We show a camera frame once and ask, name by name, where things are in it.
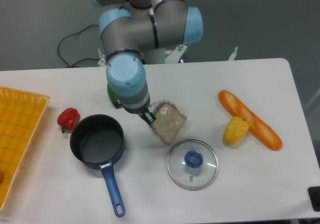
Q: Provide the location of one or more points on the orange baguette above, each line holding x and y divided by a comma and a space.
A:
258, 128

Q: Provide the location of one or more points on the red bell pepper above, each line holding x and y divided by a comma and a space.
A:
68, 119

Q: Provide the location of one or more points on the toast slice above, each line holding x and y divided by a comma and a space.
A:
169, 120

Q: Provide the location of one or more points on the white table bracket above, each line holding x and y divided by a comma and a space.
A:
233, 54

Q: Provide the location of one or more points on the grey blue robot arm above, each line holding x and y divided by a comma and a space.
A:
131, 27

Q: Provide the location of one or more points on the black device at table edge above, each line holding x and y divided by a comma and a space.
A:
314, 196

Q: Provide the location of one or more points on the yellow bell pepper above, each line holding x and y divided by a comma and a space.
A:
235, 130

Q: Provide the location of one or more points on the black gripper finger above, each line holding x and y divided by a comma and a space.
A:
148, 117

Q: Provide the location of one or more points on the green bell pepper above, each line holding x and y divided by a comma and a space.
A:
113, 98

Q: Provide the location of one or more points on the black saucepan blue handle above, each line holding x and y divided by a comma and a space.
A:
98, 142

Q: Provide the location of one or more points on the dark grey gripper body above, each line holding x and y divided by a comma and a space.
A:
137, 105

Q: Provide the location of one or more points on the yellow woven basket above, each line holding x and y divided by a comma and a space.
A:
20, 115

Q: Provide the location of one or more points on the glass lid blue knob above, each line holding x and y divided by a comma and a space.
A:
192, 164

